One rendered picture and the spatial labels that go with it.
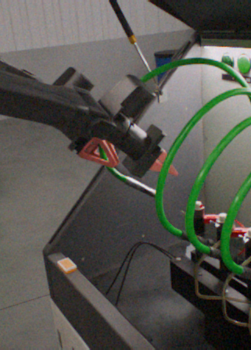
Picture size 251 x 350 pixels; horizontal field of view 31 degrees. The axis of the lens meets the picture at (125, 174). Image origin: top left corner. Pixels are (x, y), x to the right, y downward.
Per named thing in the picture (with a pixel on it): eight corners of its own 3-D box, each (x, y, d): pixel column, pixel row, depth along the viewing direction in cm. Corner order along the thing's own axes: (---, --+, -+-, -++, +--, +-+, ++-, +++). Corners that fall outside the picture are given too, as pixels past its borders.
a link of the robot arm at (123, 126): (86, 119, 87) (87, 131, 82) (109, 93, 85) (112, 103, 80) (112, 139, 90) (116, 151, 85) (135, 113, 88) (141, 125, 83)
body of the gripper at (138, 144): (170, 136, 86) (141, 114, 82) (137, 178, 87) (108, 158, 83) (158, 128, 91) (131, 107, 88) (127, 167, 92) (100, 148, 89)
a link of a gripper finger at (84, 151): (129, 151, 101) (98, 124, 102) (122, 155, 94) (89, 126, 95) (110, 173, 103) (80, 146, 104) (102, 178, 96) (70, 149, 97)
